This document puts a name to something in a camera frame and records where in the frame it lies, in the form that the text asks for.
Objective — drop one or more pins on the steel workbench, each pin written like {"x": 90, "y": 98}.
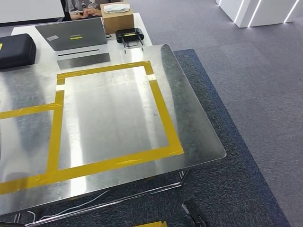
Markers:
{"x": 106, "y": 119}

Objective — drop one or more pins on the yellow tape on workbench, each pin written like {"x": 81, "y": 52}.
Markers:
{"x": 54, "y": 141}

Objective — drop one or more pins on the black handheld controller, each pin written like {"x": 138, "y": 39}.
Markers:
{"x": 128, "y": 33}

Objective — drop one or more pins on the white table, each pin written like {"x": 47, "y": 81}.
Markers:
{"x": 139, "y": 23}

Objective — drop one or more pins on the brown cardboard box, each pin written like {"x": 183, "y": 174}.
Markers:
{"x": 118, "y": 23}

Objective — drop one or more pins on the yellow floor tape square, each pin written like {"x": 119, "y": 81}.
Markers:
{"x": 151, "y": 224}

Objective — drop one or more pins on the white cloth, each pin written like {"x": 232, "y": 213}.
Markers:
{"x": 115, "y": 8}

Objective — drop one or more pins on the grey laptop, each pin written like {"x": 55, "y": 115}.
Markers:
{"x": 71, "y": 34}

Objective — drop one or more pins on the person at table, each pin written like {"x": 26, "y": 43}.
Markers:
{"x": 80, "y": 7}

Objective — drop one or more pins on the white illuminated plinth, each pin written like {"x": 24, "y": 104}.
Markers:
{"x": 267, "y": 12}

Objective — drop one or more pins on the black carrying case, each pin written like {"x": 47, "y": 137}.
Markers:
{"x": 17, "y": 50}

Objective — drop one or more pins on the white board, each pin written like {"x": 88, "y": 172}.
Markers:
{"x": 30, "y": 9}

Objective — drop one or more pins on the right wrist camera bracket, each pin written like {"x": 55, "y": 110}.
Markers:
{"x": 195, "y": 214}

